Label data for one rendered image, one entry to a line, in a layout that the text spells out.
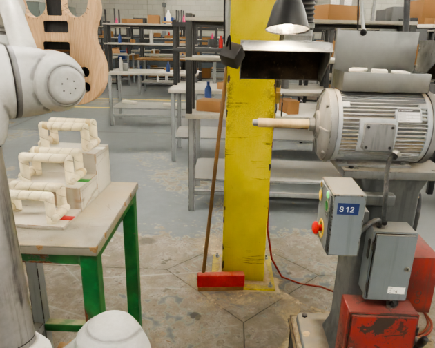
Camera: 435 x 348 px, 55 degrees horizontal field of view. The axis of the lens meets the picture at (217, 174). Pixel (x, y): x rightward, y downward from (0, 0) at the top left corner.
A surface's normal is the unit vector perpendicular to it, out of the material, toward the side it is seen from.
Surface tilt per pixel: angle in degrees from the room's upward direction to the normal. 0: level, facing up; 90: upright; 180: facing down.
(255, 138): 90
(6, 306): 77
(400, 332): 90
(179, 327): 0
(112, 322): 6
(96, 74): 89
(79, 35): 89
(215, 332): 0
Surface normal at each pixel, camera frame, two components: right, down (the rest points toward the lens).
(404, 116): -0.03, -0.16
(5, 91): 0.69, 0.34
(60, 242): 0.02, -0.95
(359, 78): -0.04, 0.33
